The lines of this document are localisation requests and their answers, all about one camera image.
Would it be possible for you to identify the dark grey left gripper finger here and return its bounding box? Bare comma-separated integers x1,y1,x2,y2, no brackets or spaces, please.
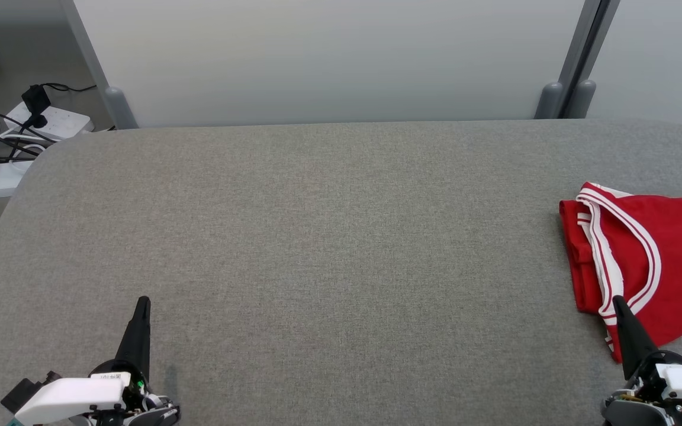
114,296,152,379

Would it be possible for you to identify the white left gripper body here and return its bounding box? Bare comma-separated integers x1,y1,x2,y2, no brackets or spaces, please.
14,361,181,426

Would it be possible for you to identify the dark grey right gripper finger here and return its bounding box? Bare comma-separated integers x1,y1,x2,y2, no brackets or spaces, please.
612,296,661,379

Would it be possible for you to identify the red basketball jersey white trim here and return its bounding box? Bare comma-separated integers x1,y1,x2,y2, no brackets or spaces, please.
559,182,682,363

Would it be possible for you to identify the black power plug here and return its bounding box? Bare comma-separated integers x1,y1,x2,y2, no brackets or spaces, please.
21,85,52,128

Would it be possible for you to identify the pale grey partition panel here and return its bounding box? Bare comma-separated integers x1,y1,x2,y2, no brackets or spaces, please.
587,0,682,138
72,0,587,128

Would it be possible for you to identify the grey partition post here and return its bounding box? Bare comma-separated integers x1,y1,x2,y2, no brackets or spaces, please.
59,0,140,130
566,0,621,120
533,0,605,120

